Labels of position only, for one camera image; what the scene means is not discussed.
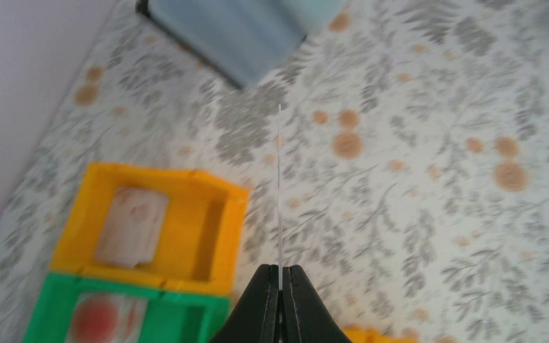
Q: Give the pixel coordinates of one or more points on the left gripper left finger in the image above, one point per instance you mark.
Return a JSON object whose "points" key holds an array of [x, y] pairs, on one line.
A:
{"points": [[255, 318]]}

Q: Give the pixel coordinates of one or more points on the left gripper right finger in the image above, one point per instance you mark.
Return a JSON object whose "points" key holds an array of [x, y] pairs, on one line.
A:
{"points": [[304, 316]]}

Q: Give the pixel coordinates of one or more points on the pale card in orange bin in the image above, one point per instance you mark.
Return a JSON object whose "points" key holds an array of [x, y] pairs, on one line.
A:
{"points": [[131, 230]]}

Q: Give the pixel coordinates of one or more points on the red patterned card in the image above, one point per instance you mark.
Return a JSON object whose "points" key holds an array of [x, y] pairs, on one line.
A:
{"points": [[100, 317]]}

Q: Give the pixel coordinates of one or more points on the near orange storage bin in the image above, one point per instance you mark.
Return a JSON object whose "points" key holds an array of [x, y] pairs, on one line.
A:
{"points": [[357, 335]]}

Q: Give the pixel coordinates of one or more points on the orange storage bin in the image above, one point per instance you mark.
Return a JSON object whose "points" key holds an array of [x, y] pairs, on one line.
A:
{"points": [[198, 240], [357, 335]]}

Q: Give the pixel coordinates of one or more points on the far orange storage bin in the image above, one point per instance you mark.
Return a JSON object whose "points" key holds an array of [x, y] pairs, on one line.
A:
{"points": [[198, 240]]}

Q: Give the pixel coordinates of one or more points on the green storage bin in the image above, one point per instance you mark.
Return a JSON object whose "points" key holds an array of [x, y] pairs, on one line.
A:
{"points": [[170, 317]]}

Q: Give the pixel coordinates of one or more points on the floral table mat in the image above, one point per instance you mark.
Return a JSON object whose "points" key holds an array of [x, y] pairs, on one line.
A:
{"points": [[414, 162]]}

